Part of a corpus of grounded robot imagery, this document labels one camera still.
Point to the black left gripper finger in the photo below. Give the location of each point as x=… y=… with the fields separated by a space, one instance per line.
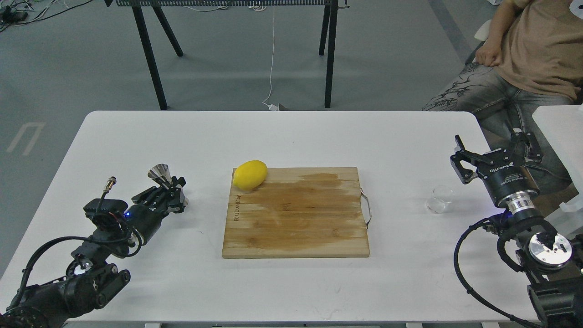
x=176 y=200
x=152 y=196

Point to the black metal frame table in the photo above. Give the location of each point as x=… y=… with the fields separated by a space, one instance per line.
x=224 y=43

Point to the yellow lemon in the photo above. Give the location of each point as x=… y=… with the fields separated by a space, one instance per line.
x=250 y=175

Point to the small clear glass cup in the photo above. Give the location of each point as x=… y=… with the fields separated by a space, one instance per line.
x=440 y=199

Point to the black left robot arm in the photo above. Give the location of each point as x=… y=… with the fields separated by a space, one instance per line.
x=90 y=282

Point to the person's right hand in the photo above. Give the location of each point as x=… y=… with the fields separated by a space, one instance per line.
x=489 y=54

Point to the wooden cutting board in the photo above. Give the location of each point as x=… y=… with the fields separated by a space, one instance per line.
x=298 y=213

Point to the person in tan shirt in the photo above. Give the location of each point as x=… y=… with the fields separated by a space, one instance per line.
x=541 y=65

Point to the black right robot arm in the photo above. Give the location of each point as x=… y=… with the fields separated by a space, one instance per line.
x=527 y=242

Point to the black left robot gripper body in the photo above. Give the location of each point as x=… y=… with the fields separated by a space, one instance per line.
x=146 y=219

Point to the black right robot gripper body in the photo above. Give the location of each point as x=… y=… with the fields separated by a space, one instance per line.
x=504 y=175

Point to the steel double jigger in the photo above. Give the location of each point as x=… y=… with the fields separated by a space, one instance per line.
x=161 y=175

